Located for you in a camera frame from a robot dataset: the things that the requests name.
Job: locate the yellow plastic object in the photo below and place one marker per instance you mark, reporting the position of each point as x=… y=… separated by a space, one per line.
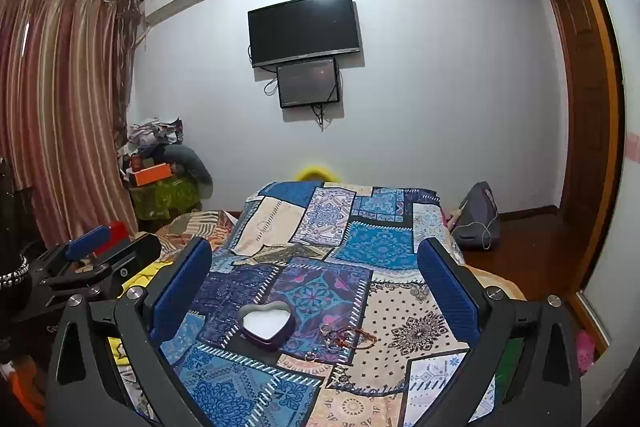
x=317 y=172

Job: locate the heart-shaped metal tin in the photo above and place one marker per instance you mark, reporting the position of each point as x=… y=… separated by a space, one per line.
x=265 y=324

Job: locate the striped brown curtain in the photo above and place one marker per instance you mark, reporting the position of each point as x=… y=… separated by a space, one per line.
x=55 y=107

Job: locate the beige striped blanket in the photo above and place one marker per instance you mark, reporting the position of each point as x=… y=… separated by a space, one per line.
x=200 y=227

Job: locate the person's orange clothing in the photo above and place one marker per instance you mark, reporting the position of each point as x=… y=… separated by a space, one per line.
x=20 y=387

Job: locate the dark grey cushion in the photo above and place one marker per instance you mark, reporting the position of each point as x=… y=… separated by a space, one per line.
x=192 y=167

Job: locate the large black wall television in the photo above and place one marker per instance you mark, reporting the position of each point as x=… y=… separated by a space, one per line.
x=305 y=29

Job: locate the yellow cartoon blanket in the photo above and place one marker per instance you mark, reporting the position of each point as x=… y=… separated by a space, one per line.
x=145 y=279

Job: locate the blue patchwork blanket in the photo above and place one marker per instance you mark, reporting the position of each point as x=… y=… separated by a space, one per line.
x=320 y=237

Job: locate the pink slipper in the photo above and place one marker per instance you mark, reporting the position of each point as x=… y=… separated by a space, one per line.
x=586 y=352

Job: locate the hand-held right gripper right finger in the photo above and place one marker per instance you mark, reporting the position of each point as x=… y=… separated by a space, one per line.
x=446 y=289

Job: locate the wooden door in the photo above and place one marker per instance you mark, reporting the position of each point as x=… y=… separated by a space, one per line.
x=575 y=107

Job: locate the orange box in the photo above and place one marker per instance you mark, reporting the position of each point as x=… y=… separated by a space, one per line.
x=152 y=174

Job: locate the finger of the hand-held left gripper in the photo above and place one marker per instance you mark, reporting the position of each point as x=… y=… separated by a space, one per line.
x=90 y=240
x=132 y=253

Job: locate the wooden door frame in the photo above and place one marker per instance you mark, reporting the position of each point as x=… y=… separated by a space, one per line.
x=612 y=72

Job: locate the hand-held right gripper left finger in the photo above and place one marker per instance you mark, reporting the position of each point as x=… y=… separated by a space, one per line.
x=181 y=294

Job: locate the small black wall monitor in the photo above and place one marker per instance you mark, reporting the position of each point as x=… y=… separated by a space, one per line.
x=307 y=82

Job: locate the green cloth-covered box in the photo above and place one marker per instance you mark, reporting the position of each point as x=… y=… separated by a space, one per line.
x=162 y=199

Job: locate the grey bag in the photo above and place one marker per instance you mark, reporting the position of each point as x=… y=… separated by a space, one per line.
x=477 y=217

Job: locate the pile of clothes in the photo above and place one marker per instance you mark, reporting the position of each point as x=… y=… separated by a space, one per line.
x=152 y=134

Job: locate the red box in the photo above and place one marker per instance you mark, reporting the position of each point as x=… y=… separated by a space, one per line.
x=116 y=234

